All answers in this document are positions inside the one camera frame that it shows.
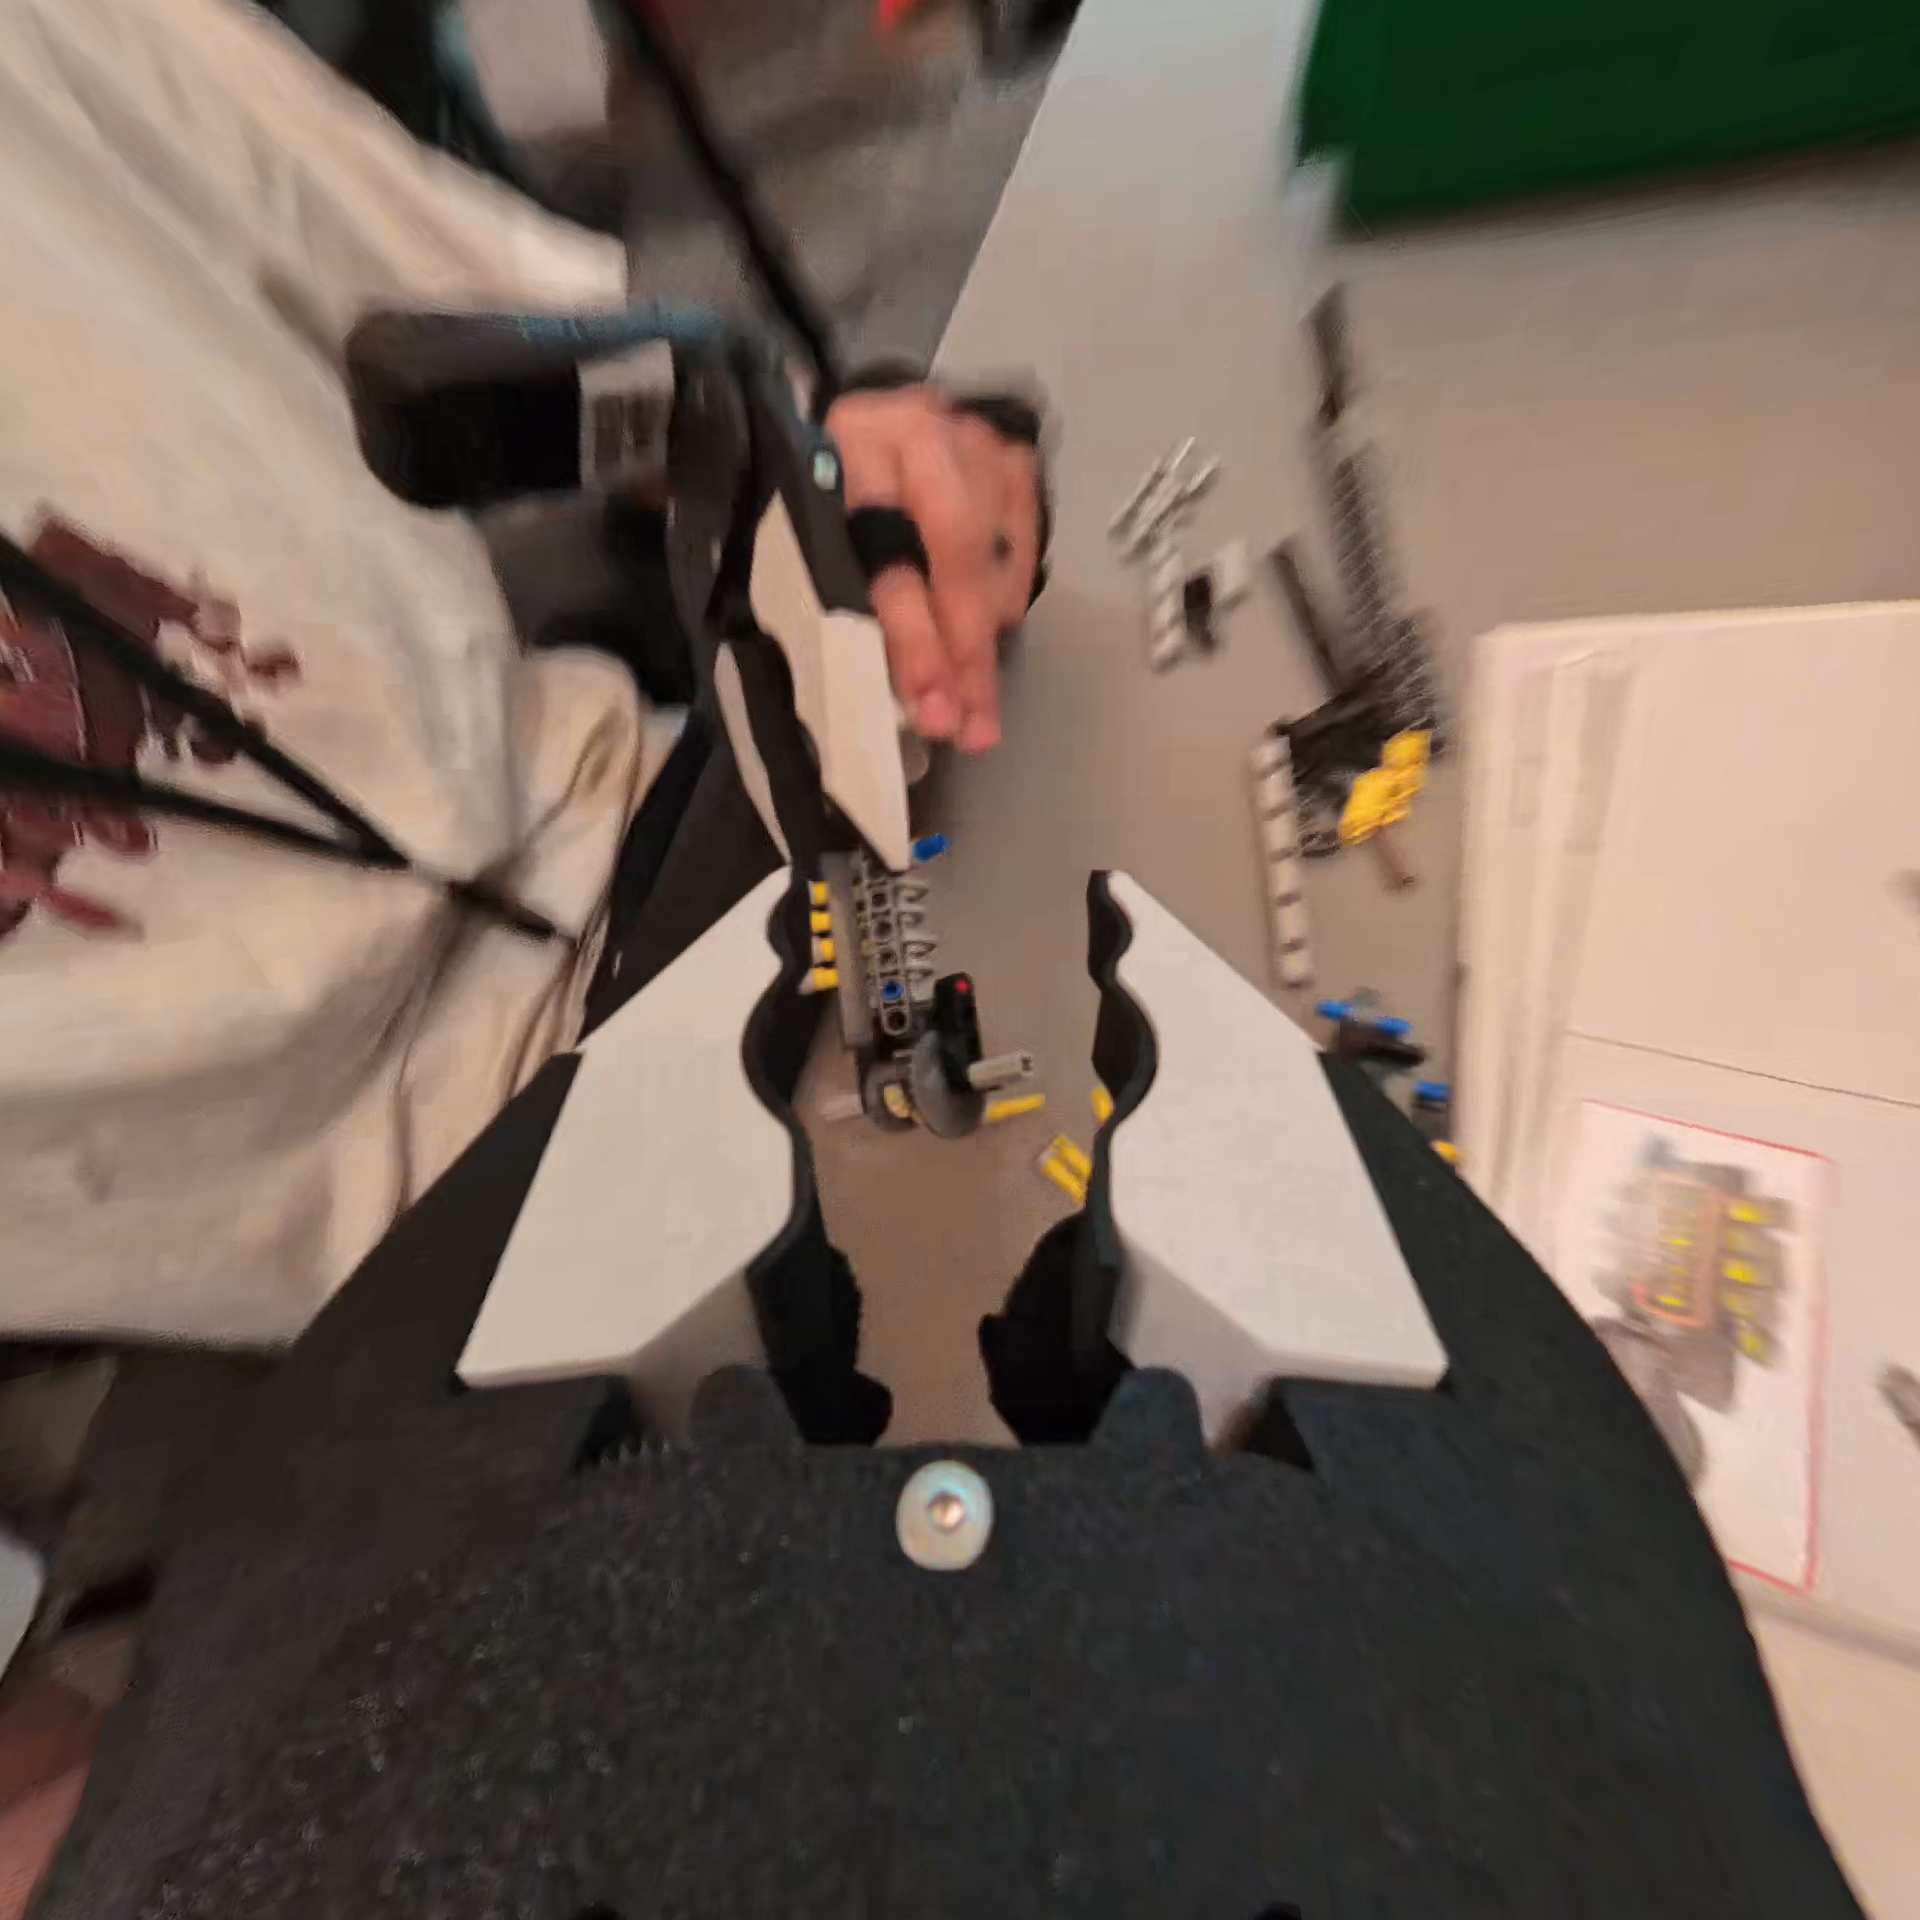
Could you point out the building instruction booklet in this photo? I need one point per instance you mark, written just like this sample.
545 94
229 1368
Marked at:
1694 839

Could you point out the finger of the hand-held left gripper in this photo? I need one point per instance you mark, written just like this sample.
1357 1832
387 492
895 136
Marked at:
757 721
855 704

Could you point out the green plastic bin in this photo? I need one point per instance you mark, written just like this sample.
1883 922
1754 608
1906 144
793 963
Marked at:
1575 90

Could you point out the small white blue toy piece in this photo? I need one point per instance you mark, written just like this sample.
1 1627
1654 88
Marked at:
1162 600

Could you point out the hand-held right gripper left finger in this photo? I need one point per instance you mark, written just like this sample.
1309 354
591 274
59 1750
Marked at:
645 1201

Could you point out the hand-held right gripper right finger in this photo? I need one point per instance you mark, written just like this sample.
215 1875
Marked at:
1259 1201

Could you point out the grey toy beam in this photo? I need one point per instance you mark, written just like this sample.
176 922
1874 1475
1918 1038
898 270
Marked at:
1282 855

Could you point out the pile of yellow toy pins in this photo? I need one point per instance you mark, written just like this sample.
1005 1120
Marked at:
1065 1170

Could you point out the black toy gear assembly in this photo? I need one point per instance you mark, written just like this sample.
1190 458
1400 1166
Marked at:
901 975

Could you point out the partly built toy chassis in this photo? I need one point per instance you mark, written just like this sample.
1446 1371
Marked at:
1371 1036

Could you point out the long black toy beam assembly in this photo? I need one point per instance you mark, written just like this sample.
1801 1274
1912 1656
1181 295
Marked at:
1366 600

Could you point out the person's left hand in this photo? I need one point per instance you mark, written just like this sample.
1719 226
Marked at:
960 494

